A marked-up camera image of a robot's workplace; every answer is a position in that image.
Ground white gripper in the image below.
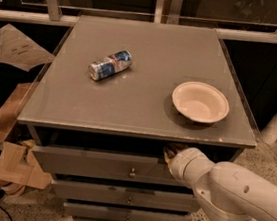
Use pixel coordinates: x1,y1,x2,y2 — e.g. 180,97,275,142
163,143,214,189

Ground grey top drawer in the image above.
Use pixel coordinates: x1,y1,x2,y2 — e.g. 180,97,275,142
33,145,179,186

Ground grey drawer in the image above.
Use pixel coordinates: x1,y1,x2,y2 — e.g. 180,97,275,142
52,180,199,213
63,202,192,221
33,145,179,186

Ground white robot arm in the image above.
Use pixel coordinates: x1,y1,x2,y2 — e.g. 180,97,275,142
164,144,277,221

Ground grey middle drawer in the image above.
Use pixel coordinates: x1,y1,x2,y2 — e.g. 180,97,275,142
52,180,199,213

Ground grey drawer cabinet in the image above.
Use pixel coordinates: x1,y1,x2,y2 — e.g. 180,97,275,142
18,16,255,217

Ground grey bottom drawer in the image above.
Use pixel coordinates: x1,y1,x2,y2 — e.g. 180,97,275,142
63,202,192,221

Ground white paper bowl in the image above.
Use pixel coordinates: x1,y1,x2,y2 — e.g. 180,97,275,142
171,81,230,124

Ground blue silver drink can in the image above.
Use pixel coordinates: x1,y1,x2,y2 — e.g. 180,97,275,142
88,50,133,81

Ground cardboard pieces on floor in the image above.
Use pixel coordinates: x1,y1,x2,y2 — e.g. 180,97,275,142
0,139,52,196

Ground long cardboard strip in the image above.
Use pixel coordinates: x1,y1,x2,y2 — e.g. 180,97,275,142
0,83,32,150

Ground brown cardboard sheet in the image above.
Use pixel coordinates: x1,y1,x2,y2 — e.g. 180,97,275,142
0,24,54,72

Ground metal railing frame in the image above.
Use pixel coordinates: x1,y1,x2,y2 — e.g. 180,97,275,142
0,0,277,44

